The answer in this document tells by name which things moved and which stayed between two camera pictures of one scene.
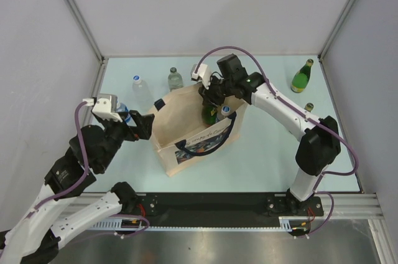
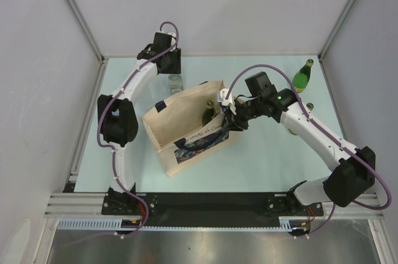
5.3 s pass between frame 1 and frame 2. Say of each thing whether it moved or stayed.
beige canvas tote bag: stayed
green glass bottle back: stayed
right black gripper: moved
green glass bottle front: stayed
